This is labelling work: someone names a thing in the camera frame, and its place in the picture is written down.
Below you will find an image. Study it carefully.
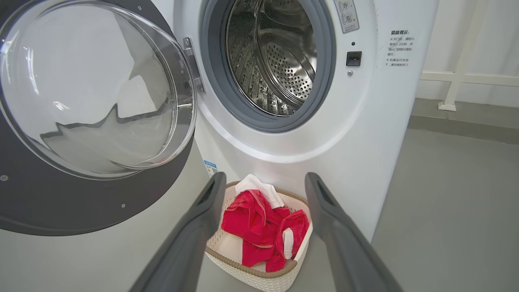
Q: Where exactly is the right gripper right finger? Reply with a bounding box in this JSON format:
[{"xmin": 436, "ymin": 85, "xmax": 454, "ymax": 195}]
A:
[{"xmin": 305, "ymin": 172, "xmax": 402, "ymax": 292}]

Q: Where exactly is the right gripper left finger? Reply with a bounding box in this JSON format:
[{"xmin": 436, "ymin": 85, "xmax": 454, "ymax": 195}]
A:
[{"xmin": 130, "ymin": 172, "xmax": 227, "ymax": 292}]

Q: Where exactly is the red cloth garment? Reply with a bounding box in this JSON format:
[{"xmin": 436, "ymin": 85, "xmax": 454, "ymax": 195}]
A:
[{"xmin": 221, "ymin": 174, "xmax": 310, "ymax": 273}]

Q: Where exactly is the black round glass washer door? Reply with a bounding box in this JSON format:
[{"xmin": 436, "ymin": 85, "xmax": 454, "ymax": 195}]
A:
[{"xmin": 0, "ymin": 0, "xmax": 198, "ymax": 236}]

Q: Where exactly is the cream perforated laundry basket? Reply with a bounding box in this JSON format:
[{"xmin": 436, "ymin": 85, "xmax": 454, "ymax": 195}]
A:
[{"xmin": 204, "ymin": 180, "xmax": 313, "ymax": 292}]

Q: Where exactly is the white front-load washing machine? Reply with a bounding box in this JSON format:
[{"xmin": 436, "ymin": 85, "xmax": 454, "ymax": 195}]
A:
[{"xmin": 0, "ymin": 0, "xmax": 440, "ymax": 292}]

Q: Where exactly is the metal door hinge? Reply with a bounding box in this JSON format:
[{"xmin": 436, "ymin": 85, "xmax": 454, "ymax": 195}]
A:
[{"xmin": 182, "ymin": 36, "xmax": 205, "ymax": 93}]

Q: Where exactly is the stainless steel washing machine drum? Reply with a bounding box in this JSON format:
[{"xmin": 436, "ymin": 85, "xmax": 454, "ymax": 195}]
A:
[{"xmin": 225, "ymin": 0, "xmax": 317, "ymax": 117}]

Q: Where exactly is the grey warning sticker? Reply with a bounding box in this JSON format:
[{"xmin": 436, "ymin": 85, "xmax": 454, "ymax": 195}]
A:
[{"xmin": 334, "ymin": 0, "xmax": 360, "ymax": 34}]

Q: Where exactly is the white rail frame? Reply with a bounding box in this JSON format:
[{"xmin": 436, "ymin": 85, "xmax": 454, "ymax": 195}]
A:
[{"xmin": 420, "ymin": 0, "xmax": 519, "ymax": 112}]

